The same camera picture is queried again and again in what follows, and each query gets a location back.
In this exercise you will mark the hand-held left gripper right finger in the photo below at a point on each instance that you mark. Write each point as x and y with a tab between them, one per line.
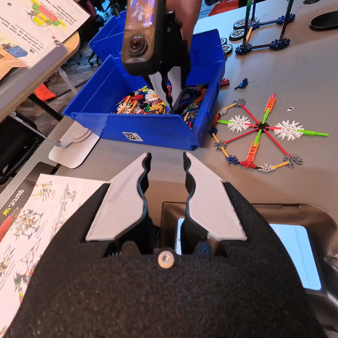
214	206

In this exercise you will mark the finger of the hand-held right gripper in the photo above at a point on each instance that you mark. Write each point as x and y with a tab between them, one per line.
157	84
176	84

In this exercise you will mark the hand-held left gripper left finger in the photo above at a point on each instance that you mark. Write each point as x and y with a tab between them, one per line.
118	206

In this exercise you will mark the pile of colourful construction pieces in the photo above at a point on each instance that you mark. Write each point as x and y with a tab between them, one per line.
137	104

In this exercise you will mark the blue plastic bin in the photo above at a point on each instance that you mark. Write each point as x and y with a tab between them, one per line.
105	39
147	129

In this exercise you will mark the colourful construction wheel model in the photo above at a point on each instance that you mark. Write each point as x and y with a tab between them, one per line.
261	126

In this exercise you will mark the person's right forearm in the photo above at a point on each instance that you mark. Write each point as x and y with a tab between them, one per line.
190	21

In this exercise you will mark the red fan-shaped connector piece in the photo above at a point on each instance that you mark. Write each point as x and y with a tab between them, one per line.
225	82

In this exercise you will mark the white instruction sheet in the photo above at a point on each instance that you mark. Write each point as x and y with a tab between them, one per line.
52	211

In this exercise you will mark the blue round connector piece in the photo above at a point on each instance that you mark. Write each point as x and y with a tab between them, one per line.
243	84

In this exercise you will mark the white rounded board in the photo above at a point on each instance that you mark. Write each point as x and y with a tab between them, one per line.
71	155

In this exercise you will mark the smartphone in dark holder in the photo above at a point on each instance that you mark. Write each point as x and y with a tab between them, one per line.
290	250

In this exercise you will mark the black toy box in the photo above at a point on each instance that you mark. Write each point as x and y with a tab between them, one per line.
26	182

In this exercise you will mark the orange cloth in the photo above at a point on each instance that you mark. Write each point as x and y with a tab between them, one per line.
45	92

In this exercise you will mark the construction toy car with wheels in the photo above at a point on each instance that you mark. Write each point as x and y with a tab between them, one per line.
277	43

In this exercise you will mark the black office chair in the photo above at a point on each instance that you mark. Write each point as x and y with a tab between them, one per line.
15	147

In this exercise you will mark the paper sheets on side table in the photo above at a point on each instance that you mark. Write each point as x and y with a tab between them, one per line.
26	26

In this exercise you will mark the wooden side table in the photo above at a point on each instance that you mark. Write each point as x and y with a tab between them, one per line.
15	87

